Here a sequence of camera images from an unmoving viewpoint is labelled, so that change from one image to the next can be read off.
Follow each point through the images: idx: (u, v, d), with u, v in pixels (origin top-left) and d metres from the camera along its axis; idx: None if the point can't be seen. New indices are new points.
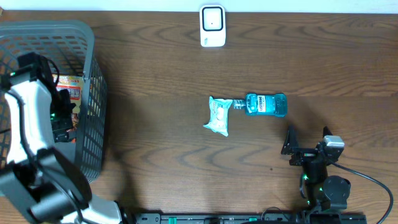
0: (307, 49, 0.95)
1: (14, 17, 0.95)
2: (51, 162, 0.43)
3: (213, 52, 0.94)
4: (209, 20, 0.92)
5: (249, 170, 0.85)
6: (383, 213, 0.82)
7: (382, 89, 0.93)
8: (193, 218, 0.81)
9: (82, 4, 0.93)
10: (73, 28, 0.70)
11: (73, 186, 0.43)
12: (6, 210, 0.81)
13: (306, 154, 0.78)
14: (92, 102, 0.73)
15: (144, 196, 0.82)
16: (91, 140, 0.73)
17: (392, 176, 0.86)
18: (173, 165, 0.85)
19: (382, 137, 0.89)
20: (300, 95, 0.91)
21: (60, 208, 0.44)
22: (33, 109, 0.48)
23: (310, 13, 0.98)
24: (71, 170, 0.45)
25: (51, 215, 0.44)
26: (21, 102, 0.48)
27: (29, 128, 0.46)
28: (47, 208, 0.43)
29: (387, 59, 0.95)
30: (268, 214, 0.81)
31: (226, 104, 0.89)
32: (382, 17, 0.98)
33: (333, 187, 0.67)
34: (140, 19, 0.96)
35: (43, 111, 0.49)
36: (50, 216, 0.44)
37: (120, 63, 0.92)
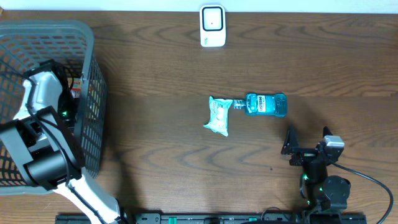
0: (307, 49, 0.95)
1: (14, 16, 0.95)
2: (50, 120, 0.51)
3: (213, 52, 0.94)
4: (209, 20, 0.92)
5: (249, 170, 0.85)
6: (383, 213, 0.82)
7: (382, 90, 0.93)
8: (193, 218, 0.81)
9: (82, 4, 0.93)
10: (73, 29, 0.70)
11: (66, 146, 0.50)
12: (6, 210, 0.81)
13: (306, 154, 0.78)
14: (92, 106, 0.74)
15: (144, 196, 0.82)
16: (89, 142, 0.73)
17: (392, 176, 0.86)
18: (173, 165, 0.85)
19: (382, 137, 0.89)
20: (300, 95, 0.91)
21: (55, 167, 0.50)
22: (42, 88, 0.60)
23: (310, 13, 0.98)
24: (69, 137, 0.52)
25: (46, 175, 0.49)
26: (34, 83, 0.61)
27: (37, 101, 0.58)
28: (41, 167, 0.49)
29: (386, 59, 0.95)
30: (268, 214, 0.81)
31: (226, 104, 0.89)
32: (382, 16, 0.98)
33: (333, 186, 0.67)
34: (140, 19, 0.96)
35: (50, 90, 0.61)
36: (42, 173, 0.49)
37: (120, 63, 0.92)
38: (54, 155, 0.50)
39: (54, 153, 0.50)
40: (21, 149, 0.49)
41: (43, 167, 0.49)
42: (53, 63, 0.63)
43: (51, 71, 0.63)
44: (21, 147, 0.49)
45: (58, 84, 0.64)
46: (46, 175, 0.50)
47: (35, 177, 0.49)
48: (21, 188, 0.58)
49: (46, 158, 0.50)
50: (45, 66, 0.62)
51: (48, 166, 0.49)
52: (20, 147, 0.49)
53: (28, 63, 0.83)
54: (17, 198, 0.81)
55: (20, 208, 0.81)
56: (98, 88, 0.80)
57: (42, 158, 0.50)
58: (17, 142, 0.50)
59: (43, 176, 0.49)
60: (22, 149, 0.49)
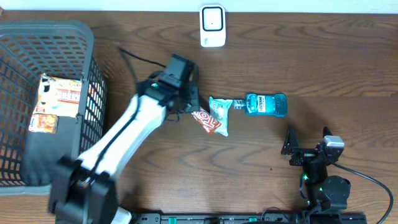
0: (307, 49, 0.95)
1: (15, 17, 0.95)
2: (150, 91, 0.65)
3: (213, 53, 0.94)
4: (209, 20, 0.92)
5: (250, 170, 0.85)
6: (383, 213, 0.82)
7: (382, 90, 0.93)
8: (193, 218, 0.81)
9: (82, 4, 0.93)
10: (73, 29, 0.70)
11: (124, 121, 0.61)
12: (5, 210, 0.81)
13: (306, 154, 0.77)
14: (92, 106, 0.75)
15: (144, 196, 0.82)
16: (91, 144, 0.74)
17: (392, 176, 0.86)
18: (173, 165, 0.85)
19: (382, 137, 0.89)
20: (299, 95, 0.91)
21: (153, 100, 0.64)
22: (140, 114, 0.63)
23: (310, 14, 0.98)
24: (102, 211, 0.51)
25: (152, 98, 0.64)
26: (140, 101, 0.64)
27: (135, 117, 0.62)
28: (148, 101, 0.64)
29: (387, 59, 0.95)
30: (268, 214, 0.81)
31: (226, 104, 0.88)
32: (382, 17, 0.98)
33: (333, 186, 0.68)
34: (141, 19, 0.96)
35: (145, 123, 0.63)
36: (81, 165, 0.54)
37: (120, 63, 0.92)
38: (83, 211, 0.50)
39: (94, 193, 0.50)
40: (128, 140, 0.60)
41: (106, 172, 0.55)
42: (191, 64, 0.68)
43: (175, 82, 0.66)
44: (130, 139, 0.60)
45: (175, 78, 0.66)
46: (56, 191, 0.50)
47: (60, 207, 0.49)
48: (21, 188, 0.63)
49: (86, 209, 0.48)
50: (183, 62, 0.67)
51: (72, 215, 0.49)
52: (129, 140, 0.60)
53: (28, 63, 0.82)
54: (17, 198, 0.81)
55: (20, 208, 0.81)
56: (99, 89, 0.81)
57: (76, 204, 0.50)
58: (138, 134, 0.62)
59: (63, 219, 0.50)
60: (129, 139, 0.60)
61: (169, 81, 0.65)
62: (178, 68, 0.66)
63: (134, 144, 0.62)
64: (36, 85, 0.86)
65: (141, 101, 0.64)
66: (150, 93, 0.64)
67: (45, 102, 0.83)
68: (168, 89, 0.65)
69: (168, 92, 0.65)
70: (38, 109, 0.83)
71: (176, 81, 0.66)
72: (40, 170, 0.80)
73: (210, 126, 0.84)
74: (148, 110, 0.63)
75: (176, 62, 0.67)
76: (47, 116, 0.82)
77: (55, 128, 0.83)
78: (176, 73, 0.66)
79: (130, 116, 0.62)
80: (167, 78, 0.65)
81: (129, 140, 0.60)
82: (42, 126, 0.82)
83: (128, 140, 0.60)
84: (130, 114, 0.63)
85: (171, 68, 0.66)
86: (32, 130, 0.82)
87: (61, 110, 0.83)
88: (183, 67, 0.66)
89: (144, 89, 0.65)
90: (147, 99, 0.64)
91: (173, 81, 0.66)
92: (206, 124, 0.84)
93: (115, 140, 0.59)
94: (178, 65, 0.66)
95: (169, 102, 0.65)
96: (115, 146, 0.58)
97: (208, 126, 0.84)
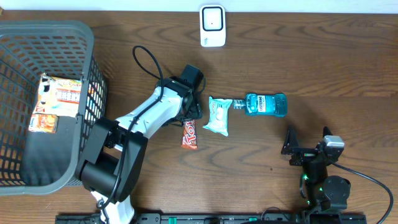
0: (307, 49, 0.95)
1: (15, 16, 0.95)
2: (171, 84, 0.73)
3: (214, 53, 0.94)
4: (209, 20, 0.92)
5: (250, 170, 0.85)
6: (383, 213, 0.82)
7: (382, 90, 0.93)
8: (193, 218, 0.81)
9: (82, 4, 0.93)
10: (73, 29, 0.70)
11: (153, 102, 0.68)
12: (5, 210, 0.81)
13: (306, 154, 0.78)
14: (92, 107, 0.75)
15: (144, 196, 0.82)
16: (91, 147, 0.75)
17: (392, 175, 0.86)
18: (173, 165, 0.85)
19: (382, 137, 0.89)
20: (299, 95, 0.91)
21: (175, 91, 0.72)
22: (163, 97, 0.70)
23: (310, 14, 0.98)
24: (134, 170, 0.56)
25: (173, 89, 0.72)
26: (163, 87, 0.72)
27: (160, 99, 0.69)
28: (171, 91, 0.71)
29: (387, 59, 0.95)
30: (268, 214, 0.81)
31: (226, 104, 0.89)
32: (382, 17, 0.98)
33: (333, 186, 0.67)
34: (141, 19, 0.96)
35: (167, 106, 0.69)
36: (118, 123, 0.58)
37: (120, 63, 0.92)
38: (114, 172, 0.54)
39: (129, 149, 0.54)
40: (155, 115, 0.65)
41: (138, 132, 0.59)
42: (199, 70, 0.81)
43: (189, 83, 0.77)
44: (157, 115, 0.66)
45: (188, 80, 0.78)
46: (89, 152, 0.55)
47: (89, 168, 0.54)
48: (21, 188, 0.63)
49: (119, 168, 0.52)
50: (193, 68, 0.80)
51: (103, 176, 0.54)
52: (155, 114, 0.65)
53: (28, 63, 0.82)
54: (17, 198, 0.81)
55: (20, 208, 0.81)
56: (99, 90, 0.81)
57: (106, 167, 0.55)
58: (163, 113, 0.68)
59: (91, 180, 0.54)
60: (155, 114, 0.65)
61: (185, 81, 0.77)
62: (189, 72, 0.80)
63: (157, 124, 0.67)
64: (36, 85, 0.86)
65: (165, 87, 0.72)
66: (172, 86, 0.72)
67: (45, 101, 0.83)
68: (184, 85, 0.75)
69: (185, 86, 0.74)
70: (38, 109, 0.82)
71: (190, 81, 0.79)
72: (40, 170, 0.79)
73: (186, 141, 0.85)
74: (172, 96, 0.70)
75: (188, 68, 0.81)
76: (47, 116, 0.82)
77: (55, 128, 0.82)
78: (188, 77, 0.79)
79: (155, 99, 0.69)
80: (183, 79, 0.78)
81: (155, 115, 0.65)
82: (41, 126, 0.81)
83: (155, 117, 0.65)
84: (155, 96, 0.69)
85: (184, 73, 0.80)
86: (32, 130, 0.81)
87: (61, 110, 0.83)
88: (194, 72, 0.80)
89: (167, 83, 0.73)
90: (169, 89, 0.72)
91: (186, 81, 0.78)
92: (186, 136, 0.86)
93: (145, 111, 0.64)
94: (189, 70, 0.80)
95: (186, 97, 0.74)
96: (147, 116, 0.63)
97: (185, 139, 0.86)
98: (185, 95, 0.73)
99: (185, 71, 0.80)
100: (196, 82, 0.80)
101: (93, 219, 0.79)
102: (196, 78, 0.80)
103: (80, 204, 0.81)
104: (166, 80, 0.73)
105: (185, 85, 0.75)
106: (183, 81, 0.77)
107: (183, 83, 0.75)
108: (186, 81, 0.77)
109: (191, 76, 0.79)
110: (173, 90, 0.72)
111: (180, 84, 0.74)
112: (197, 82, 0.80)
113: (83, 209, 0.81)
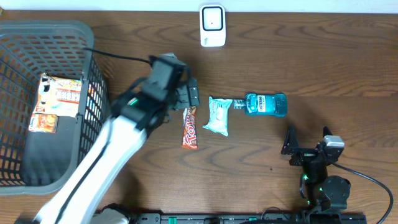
0: (307, 49, 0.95)
1: (15, 16, 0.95)
2: (127, 108, 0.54)
3: (214, 52, 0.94)
4: (209, 20, 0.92)
5: (250, 170, 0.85)
6: (383, 213, 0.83)
7: (382, 90, 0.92)
8: (193, 218, 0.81)
9: (82, 4, 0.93)
10: (73, 29, 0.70)
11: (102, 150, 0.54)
12: (5, 210, 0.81)
13: (306, 154, 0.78)
14: (92, 106, 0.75)
15: (144, 196, 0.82)
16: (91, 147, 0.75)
17: (392, 175, 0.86)
18: (173, 165, 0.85)
19: (382, 137, 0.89)
20: (299, 95, 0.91)
21: (134, 121, 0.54)
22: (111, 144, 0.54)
23: (310, 13, 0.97)
24: None
25: (130, 118, 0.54)
26: (111, 129, 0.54)
27: (107, 146, 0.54)
28: (128, 120, 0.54)
29: (387, 59, 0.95)
30: (268, 214, 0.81)
31: (226, 103, 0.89)
32: (382, 16, 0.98)
33: (333, 186, 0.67)
34: (141, 19, 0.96)
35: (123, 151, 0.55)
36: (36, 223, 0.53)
37: (120, 63, 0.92)
38: None
39: None
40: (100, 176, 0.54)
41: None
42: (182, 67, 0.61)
43: (160, 93, 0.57)
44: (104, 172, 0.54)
45: (161, 87, 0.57)
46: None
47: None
48: (21, 188, 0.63)
49: None
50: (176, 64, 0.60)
51: None
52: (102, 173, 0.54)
53: (28, 63, 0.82)
54: (17, 198, 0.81)
55: (20, 208, 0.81)
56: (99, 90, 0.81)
57: None
58: (114, 163, 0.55)
59: None
60: (103, 173, 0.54)
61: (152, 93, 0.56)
62: (166, 71, 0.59)
63: (111, 175, 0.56)
64: (36, 85, 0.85)
65: (112, 126, 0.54)
66: (127, 112, 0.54)
67: (45, 101, 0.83)
68: (147, 104, 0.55)
69: (150, 106, 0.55)
70: (38, 108, 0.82)
71: (162, 92, 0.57)
72: (40, 170, 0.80)
73: (187, 141, 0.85)
74: (128, 130, 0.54)
75: (165, 63, 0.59)
76: (47, 116, 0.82)
77: (55, 128, 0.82)
78: (160, 80, 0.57)
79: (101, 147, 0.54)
80: (148, 88, 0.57)
81: (102, 174, 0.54)
82: (41, 126, 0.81)
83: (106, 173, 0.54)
84: (103, 141, 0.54)
85: (156, 74, 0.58)
86: (32, 130, 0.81)
87: (61, 110, 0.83)
88: (174, 71, 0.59)
89: (120, 109, 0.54)
90: (121, 120, 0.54)
91: (154, 89, 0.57)
92: (186, 136, 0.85)
93: (91, 169, 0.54)
94: (165, 68, 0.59)
95: (152, 117, 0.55)
96: (83, 188, 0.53)
97: (185, 139, 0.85)
98: (150, 117, 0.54)
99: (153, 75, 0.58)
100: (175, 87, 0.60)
101: None
102: (175, 81, 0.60)
103: None
104: (120, 102, 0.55)
105: (147, 106, 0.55)
106: (148, 91, 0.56)
107: (147, 95, 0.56)
108: (155, 92, 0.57)
109: (166, 81, 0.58)
110: (132, 115, 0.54)
111: (139, 106, 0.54)
112: (175, 86, 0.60)
113: None
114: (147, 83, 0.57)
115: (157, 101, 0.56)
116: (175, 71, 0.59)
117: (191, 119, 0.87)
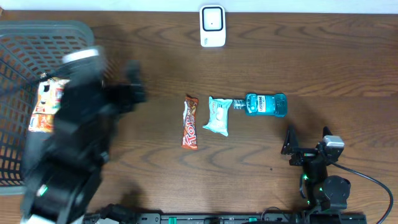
0: (307, 49, 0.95)
1: (15, 16, 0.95)
2: (39, 193, 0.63)
3: (214, 53, 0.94)
4: (209, 20, 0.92)
5: (250, 170, 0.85)
6: (383, 213, 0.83)
7: (382, 90, 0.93)
8: (193, 218, 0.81)
9: (82, 4, 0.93)
10: (73, 29, 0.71)
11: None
12: (5, 210, 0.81)
13: (306, 154, 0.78)
14: None
15: (144, 196, 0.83)
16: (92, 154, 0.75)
17: (392, 175, 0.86)
18: (173, 165, 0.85)
19: (382, 137, 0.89)
20: (299, 95, 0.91)
21: (50, 214, 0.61)
22: None
23: (310, 14, 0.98)
24: None
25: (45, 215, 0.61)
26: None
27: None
28: (48, 208, 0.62)
29: (386, 59, 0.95)
30: (268, 214, 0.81)
31: (226, 103, 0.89)
32: (382, 17, 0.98)
33: (332, 186, 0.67)
34: (141, 19, 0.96)
35: None
36: None
37: (120, 63, 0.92)
38: None
39: None
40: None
41: None
42: (92, 118, 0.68)
43: (44, 188, 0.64)
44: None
45: (39, 182, 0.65)
46: None
47: None
48: None
49: None
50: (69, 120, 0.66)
51: None
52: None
53: (28, 63, 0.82)
54: (17, 198, 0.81)
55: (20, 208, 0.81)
56: None
57: None
58: None
59: None
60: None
61: (53, 193, 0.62)
62: (71, 137, 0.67)
63: None
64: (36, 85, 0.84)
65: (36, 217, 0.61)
66: (45, 205, 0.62)
67: (45, 101, 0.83)
68: (54, 191, 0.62)
69: (65, 188, 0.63)
70: (38, 108, 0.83)
71: (80, 162, 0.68)
72: None
73: (186, 141, 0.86)
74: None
75: (69, 124, 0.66)
76: (47, 116, 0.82)
77: None
78: (69, 186, 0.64)
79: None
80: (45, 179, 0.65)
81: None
82: (41, 126, 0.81)
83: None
84: None
85: (65, 134, 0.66)
86: (32, 130, 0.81)
87: None
88: (73, 131, 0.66)
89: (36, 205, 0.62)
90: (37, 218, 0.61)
91: (64, 156, 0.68)
92: (186, 137, 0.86)
93: None
94: (66, 134, 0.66)
95: (75, 196, 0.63)
96: None
97: (185, 139, 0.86)
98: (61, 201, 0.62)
99: (58, 138, 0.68)
100: (83, 141, 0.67)
101: (93, 219, 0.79)
102: (71, 149, 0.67)
103: None
104: (32, 186, 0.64)
105: (58, 188, 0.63)
106: (62, 175, 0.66)
107: (60, 162, 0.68)
108: (72, 165, 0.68)
109: (67, 172, 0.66)
110: (53, 203, 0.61)
111: (59, 186, 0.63)
112: (69, 147, 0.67)
113: None
114: (60, 170, 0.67)
115: (74, 184, 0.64)
116: (81, 129, 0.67)
117: (191, 119, 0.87)
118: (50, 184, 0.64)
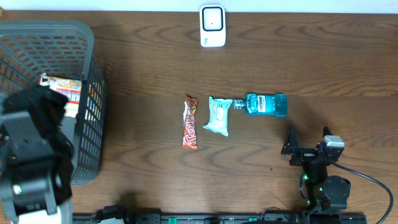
0: (307, 49, 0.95)
1: (14, 16, 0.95)
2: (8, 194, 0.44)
3: (214, 53, 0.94)
4: (209, 20, 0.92)
5: (250, 170, 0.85)
6: (383, 213, 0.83)
7: (382, 90, 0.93)
8: (193, 218, 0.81)
9: (82, 4, 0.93)
10: (73, 29, 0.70)
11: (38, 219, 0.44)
12: None
13: (307, 154, 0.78)
14: (92, 106, 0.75)
15: (144, 196, 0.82)
16: (86, 155, 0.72)
17: (392, 175, 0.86)
18: (173, 165, 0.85)
19: (382, 137, 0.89)
20: (299, 95, 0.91)
21: (37, 196, 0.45)
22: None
23: (310, 14, 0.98)
24: None
25: (28, 200, 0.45)
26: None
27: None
28: (28, 197, 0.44)
29: (386, 59, 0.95)
30: (268, 214, 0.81)
31: (226, 104, 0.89)
32: (382, 17, 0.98)
33: (333, 186, 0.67)
34: (141, 19, 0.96)
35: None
36: None
37: (120, 63, 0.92)
38: None
39: None
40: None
41: None
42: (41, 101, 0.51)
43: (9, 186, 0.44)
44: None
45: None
46: None
47: None
48: None
49: None
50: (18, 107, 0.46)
51: None
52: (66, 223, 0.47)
53: (28, 63, 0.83)
54: None
55: None
56: (99, 90, 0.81)
57: None
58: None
59: None
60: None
61: (28, 186, 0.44)
62: None
63: None
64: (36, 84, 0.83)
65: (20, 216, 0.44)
66: (26, 196, 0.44)
67: None
68: (30, 181, 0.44)
69: (36, 176, 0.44)
70: None
71: (39, 147, 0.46)
72: None
73: (186, 141, 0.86)
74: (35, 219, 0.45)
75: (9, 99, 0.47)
76: None
77: None
78: (35, 149, 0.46)
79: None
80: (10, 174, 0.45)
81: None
82: None
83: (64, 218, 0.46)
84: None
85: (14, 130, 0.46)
86: None
87: None
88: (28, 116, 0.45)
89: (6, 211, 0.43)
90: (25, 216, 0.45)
91: (21, 154, 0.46)
92: (186, 137, 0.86)
93: None
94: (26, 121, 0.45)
95: (55, 177, 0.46)
96: None
97: (185, 139, 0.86)
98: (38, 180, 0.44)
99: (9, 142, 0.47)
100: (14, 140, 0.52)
101: None
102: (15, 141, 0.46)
103: (80, 204, 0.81)
104: None
105: (27, 180, 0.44)
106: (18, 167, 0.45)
107: None
108: (32, 155, 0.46)
109: (28, 165, 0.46)
110: (33, 191, 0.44)
111: (26, 179, 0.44)
112: (22, 135, 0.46)
113: (83, 209, 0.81)
114: (20, 168, 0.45)
115: (45, 165, 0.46)
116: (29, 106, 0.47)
117: (191, 119, 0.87)
118: (16, 173, 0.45)
